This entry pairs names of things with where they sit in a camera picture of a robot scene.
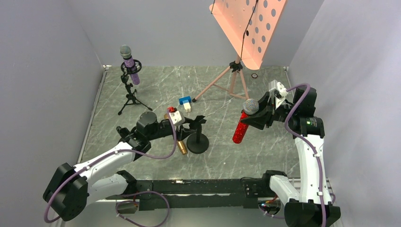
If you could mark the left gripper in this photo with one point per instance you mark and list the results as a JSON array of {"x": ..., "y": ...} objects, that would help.
[{"x": 187, "y": 126}]

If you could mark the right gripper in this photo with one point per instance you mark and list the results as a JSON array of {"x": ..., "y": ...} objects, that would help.
[{"x": 267, "y": 110}]

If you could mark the red glitter microphone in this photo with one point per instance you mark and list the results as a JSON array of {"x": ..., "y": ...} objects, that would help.
[{"x": 250, "y": 107}]

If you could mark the black round-base mic stand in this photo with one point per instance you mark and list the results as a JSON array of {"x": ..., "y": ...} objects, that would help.
[{"x": 197, "y": 143}]

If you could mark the black tripod shock-mount stand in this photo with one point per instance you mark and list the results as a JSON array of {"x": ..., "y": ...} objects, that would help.
[{"x": 131, "y": 97}]

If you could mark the purple glitter microphone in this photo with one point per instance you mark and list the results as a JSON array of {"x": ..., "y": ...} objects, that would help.
[{"x": 132, "y": 66}]

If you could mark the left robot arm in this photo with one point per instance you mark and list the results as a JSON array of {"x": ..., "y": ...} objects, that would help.
[{"x": 72, "y": 188}]

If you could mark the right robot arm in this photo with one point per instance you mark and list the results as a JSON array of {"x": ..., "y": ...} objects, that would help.
[{"x": 312, "y": 205}]

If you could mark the pink music stand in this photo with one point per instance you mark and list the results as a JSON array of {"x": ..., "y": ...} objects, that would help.
[{"x": 249, "y": 26}]

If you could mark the gold microphone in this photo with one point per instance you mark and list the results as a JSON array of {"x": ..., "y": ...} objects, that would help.
[{"x": 181, "y": 147}]

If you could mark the blue white toy block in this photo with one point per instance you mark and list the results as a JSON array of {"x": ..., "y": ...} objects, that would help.
[{"x": 186, "y": 103}]

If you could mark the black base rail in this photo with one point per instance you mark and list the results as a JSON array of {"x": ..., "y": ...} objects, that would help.
[{"x": 245, "y": 192}]

